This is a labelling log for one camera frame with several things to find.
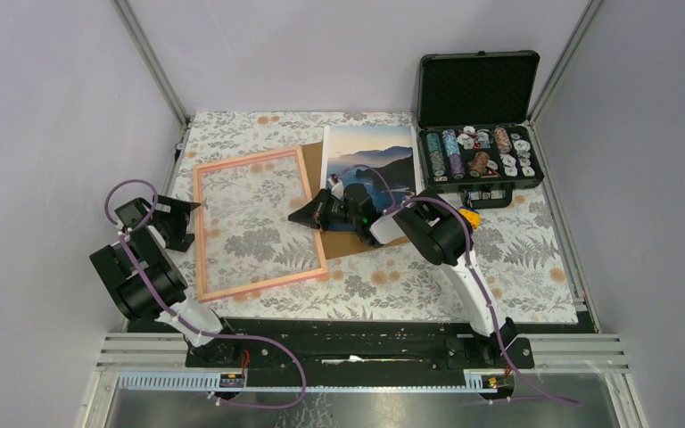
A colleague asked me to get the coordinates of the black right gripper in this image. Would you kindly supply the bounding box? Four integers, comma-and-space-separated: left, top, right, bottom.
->
288, 187, 360, 233

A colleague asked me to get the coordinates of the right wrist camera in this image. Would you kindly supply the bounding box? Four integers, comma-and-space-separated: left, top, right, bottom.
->
327, 178, 344, 201

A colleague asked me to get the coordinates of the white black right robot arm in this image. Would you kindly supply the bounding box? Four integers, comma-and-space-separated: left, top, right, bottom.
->
287, 184, 511, 367

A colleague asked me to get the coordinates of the orange poker chip stack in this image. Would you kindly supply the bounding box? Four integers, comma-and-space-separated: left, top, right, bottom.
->
493, 128, 512, 154
468, 151, 490, 178

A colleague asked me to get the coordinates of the blue yellow toy car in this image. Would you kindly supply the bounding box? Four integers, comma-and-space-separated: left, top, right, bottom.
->
458, 206, 481, 231

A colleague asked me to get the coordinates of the black poker chip case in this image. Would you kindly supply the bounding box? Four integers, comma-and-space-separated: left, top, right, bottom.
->
417, 50, 544, 210

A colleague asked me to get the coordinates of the lower orange poker chip stack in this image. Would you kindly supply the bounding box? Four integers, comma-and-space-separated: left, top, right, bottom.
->
468, 151, 490, 178

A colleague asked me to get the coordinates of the seascape photo print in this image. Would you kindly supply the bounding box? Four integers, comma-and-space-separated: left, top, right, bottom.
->
320, 126, 424, 210

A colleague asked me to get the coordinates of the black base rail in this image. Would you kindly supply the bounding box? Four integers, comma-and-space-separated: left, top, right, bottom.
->
185, 317, 535, 388

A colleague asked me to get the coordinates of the brown cardboard backing board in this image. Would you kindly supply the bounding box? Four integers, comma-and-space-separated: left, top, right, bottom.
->
301, 141, 415, 261

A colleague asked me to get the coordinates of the pink wooden picture frame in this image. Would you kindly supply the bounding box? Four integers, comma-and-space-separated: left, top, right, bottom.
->
193, 147, 328, 302

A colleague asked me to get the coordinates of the floral tablecloth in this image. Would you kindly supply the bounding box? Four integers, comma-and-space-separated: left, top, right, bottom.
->
173, 111, 577, 325

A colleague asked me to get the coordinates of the green poker chip stack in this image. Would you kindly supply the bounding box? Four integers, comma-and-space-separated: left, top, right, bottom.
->
425, 133, 447, 182

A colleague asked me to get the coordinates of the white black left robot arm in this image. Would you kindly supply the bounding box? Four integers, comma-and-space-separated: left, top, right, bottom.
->
89, 195, 251, 367

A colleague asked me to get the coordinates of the blue purple poker chip stack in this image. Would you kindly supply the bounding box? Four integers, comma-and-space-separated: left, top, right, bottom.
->
442, 129, 466, 180

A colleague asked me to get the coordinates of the upper orange poker chip stack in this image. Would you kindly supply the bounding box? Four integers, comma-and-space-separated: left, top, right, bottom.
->
493, 128, 512, 154

